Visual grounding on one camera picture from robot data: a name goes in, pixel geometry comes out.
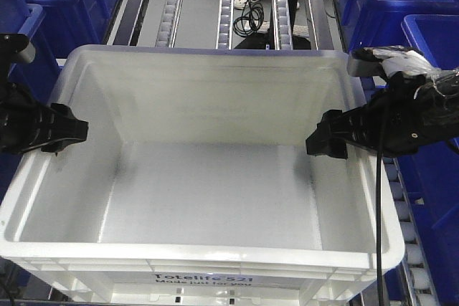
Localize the side roller track right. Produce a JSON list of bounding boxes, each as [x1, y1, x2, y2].
[[378, 156, 439, 305]]

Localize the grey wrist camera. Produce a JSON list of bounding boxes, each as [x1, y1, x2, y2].
[[346, 45, 424, 79], [1, 33, 36, 64]]

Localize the blue bin near left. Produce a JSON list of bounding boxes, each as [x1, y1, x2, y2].
[[0, 4, 64, 203]]

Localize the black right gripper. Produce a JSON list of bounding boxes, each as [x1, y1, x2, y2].
[[306, 71, 458, 159]]

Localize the blue bin near right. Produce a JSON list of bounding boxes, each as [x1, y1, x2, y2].
[[398, 14, 458, 305]]

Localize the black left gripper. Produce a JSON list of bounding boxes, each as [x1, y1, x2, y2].
[[1, 82, 88, 154]]

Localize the white plastic tote bin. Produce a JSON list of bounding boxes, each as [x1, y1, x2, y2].
[[1, 45, 405, 305]]

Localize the blue bin far right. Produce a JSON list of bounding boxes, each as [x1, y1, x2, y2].
[[334, 0, 458, 51]]

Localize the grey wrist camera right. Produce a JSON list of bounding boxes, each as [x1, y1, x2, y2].
[[346, 45, 424, 79]]

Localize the blue bin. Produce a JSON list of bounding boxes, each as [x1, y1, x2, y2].
[[334, 0, 458, 51], [398, 14, 458, 305], [0, 4, 64, 203], [0, 0, 130, 58]]

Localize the blue bin far left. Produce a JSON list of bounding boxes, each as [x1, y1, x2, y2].
[[0, 0, 130, 58]]

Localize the coiled black cable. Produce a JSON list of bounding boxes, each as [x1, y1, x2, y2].
[[232, 1, 265, 37]]

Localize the left roller track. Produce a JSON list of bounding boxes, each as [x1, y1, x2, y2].
[[155, 0, 183, 47]]

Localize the middle roller track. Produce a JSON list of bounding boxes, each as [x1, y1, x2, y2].
[[215, 0, 234, 49]]

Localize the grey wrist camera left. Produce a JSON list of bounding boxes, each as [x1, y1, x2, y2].
[[1, 33, 36, 64]]

